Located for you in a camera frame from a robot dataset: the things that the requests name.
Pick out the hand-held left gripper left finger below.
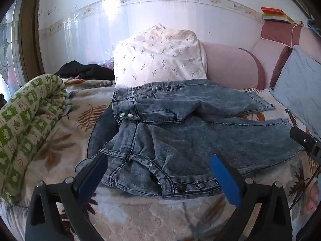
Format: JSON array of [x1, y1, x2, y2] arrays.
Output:
[[25, 152, 109, 241]]

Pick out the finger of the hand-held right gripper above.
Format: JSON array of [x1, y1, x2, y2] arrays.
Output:
[[290, 127, 321, 166]]

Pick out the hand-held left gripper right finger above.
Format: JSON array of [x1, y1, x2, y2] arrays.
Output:
[[210, 153, 293, 241]]

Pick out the blue denim pants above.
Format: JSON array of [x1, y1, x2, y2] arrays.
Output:
[[75, 79, 305, 200]]

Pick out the person's right hand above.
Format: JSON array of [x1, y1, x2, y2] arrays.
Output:
[[305, 188, 320, 213]]

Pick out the leaf-print bed blanket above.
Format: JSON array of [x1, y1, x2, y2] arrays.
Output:
[[0, 79, 321, 241]]

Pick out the light blue pillow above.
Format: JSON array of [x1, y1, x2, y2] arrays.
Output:
[[269, 45, 321, 141]]

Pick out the green patterned quilt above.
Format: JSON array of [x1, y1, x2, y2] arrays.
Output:
[[0, 74, 68, 205]]

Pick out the black cloth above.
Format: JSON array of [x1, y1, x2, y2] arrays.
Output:
[[54, 60, 116, 81]]

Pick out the pink padded headboard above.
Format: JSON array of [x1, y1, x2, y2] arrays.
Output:
[[202, 21, 321, 91]]

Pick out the blue patterned cloth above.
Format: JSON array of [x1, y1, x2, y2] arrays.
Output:
[[307, 19, 321, 34]]

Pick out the white leaf-print pillow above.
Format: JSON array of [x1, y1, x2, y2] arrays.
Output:
[[113, 24, 208, 89]]

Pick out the red book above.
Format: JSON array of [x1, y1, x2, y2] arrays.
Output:
[[261, 7, 285, 15]]

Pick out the stained glass window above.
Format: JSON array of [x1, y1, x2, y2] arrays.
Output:
[[0, 0, 27, 87]]

